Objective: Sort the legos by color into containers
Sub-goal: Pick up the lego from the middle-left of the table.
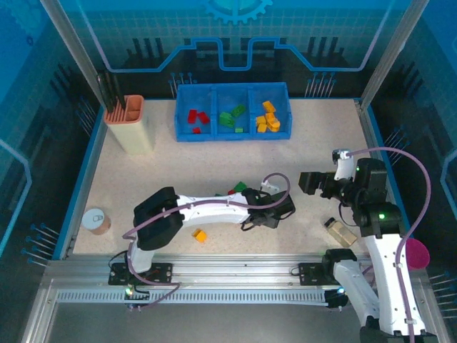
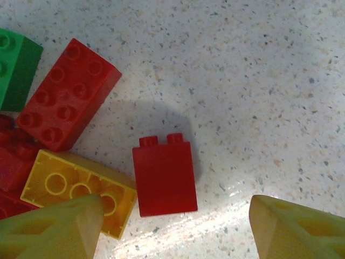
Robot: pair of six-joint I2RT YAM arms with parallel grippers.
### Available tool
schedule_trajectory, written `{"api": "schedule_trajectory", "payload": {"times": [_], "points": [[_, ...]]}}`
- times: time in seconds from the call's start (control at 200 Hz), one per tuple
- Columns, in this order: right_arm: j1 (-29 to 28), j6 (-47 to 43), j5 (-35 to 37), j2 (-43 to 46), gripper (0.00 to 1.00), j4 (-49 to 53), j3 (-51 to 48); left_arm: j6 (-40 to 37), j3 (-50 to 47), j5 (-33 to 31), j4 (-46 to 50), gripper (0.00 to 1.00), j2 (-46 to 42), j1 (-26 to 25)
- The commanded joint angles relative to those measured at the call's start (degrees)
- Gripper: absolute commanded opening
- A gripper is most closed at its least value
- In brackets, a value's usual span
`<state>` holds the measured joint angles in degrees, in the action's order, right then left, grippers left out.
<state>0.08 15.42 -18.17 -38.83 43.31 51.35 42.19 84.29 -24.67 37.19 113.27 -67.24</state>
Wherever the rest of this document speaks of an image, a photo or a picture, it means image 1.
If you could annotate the large magenta cup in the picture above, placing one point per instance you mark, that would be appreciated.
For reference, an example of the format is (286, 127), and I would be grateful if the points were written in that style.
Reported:
(417, 253)

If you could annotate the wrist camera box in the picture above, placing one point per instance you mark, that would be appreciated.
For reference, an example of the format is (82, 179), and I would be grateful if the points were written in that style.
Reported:
(269, 185)
(344, 166)

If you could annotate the aluminium table side rail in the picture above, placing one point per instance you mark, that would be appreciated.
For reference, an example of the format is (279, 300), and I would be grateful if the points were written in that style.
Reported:
(367, 121)

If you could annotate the aluminium frame post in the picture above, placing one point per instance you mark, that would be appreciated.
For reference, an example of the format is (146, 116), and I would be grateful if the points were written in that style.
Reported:
(73, 32)
(391, 53)

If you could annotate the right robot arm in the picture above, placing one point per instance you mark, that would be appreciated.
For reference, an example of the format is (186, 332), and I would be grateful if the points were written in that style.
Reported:
(396, 286)

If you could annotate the beige orange knife block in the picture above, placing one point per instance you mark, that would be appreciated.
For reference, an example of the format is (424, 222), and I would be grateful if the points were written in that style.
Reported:
(132, 135)

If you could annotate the blue three-compartment bin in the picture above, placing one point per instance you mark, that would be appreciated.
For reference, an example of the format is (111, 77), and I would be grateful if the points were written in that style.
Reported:
(250, 138)

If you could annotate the clear jar black cap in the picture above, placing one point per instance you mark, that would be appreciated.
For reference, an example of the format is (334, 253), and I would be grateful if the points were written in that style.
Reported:
(341, 232)

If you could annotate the tan can white lid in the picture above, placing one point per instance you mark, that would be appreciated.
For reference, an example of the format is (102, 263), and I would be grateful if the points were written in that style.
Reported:
(93, 218)

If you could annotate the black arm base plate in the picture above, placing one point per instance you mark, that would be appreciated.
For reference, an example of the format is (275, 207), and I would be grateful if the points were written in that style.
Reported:
(308, 273)
(162, 273)

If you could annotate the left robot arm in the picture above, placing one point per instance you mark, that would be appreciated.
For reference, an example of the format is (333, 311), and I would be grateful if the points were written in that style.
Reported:
(214, 212)

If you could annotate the black controller box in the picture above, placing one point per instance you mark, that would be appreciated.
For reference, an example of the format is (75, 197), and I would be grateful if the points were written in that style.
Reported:
(137, 300)
(337, 302)

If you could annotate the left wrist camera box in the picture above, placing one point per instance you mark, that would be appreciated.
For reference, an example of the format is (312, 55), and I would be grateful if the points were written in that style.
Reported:
(269, 185)

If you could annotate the yellow lego brick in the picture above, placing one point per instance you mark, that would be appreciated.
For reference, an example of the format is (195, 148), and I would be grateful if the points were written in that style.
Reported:
(200, 236)
(270, 116)
(273, 125)
(260, 120)
(261, 128)
(268, 106)

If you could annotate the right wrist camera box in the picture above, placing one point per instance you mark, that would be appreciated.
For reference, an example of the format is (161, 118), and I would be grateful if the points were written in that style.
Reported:
(344, 166)

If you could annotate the aluminium mounting rail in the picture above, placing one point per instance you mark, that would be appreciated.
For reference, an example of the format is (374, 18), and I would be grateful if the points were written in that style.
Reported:
(232, 271)

